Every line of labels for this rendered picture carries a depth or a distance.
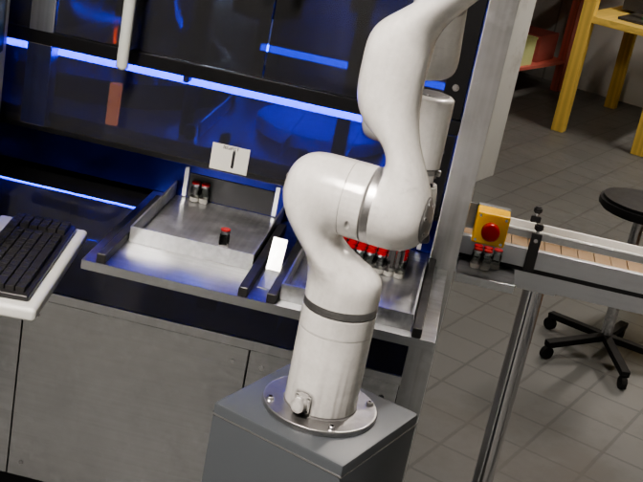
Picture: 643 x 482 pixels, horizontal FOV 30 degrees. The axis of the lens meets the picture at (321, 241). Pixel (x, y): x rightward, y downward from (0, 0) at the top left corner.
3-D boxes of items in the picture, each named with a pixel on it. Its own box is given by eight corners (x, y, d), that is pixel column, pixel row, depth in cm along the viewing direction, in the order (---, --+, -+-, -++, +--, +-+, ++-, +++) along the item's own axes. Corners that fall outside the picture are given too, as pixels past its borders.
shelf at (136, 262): (152, 198, 274) (153, 190, 273) (447, 266, 268) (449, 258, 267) (79, 268, 229) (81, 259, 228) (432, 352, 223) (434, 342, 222)
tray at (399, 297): (309, 243, 259) (312, 229, 258) (425, 271, 257) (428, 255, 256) (278, 299, 228) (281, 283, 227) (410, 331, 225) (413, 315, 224)
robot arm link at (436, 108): (384, 161, 211) (433, 174, 209) (399, 89, 207) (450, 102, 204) (396, 150, 219) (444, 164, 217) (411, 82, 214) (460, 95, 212)
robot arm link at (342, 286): (364, 330, 181) (395, 184, 173) (254, 295, 186) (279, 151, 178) (386, 304, 192) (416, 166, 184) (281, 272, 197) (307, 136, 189)
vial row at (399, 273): (321, 257, 252) (325, 237, 251) (404, 276, 251) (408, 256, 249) (320, 260, 250) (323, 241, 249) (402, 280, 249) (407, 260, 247)
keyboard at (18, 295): (13, 219, 261) (14, 209, 260) (76, 231, 261) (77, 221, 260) (-46, 289, 223) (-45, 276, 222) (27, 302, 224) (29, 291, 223)
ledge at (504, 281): (457, 259, 273) (459, 251, 273) (512, 272, 272) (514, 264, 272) (454, 280, 260) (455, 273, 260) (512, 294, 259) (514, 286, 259)
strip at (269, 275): (269, 262, 245) (274, 236, 243) (283, 266, 244) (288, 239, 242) (255, 287, 231) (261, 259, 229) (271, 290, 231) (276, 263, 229)
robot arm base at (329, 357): (337, 450, 182) (360, 344, 176) (239, 403, 191) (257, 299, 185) (395, 411, 198) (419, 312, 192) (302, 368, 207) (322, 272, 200)
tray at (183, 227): (173, 194, 273) (176, 181, 272) (282, 220, 271) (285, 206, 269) (128, 241, 241) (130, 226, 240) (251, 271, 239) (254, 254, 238)
